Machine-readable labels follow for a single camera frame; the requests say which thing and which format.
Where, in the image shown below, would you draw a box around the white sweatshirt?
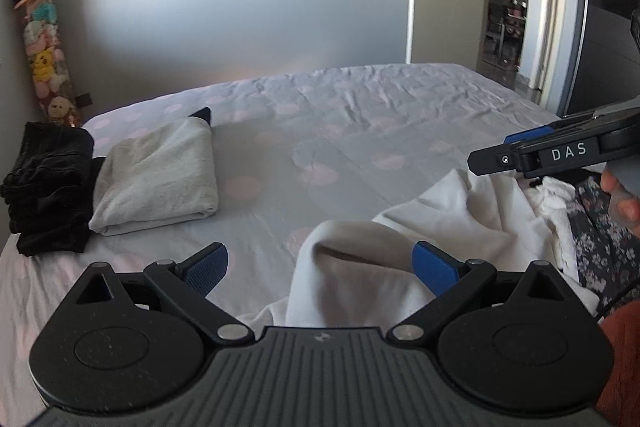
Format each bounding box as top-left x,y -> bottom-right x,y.
247,169 -> 599,333

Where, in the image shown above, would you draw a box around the person's right hand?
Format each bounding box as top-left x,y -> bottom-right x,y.
601,168 -> 640,236

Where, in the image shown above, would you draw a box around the dark wardrobe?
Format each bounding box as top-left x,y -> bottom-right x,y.
555,0 -> 639,116

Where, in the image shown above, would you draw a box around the dark floral garment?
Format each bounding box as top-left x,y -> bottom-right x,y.
542,174 -> 639,315

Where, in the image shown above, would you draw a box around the red fuzzy pants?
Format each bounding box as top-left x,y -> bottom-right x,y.
597,300 -> 640,427

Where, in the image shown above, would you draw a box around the grey pink-dotted bed sheet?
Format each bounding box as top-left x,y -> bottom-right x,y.
1,64 -> 553,426

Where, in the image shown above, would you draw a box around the folded black garment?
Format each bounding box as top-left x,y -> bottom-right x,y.
1,122 -> 103,257

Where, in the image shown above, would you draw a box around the folded grey garment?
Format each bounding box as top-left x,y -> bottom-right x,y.
89,107 -> 219,236

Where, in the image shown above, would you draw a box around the plush toy hanging organizer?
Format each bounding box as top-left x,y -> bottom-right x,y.
13,0 -> 82,128

